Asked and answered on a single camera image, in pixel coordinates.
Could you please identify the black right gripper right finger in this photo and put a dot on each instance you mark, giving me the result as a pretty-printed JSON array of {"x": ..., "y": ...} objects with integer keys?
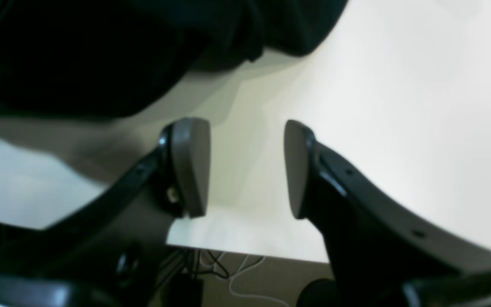
[{"x": 381, "y": 254}]

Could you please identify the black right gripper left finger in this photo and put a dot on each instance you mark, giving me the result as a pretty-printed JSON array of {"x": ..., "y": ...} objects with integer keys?
[{"x": 109, "y": 252}]

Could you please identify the black t-shirt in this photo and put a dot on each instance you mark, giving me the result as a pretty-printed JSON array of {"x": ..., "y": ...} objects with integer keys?
[{"x": 105, "y": 59}]

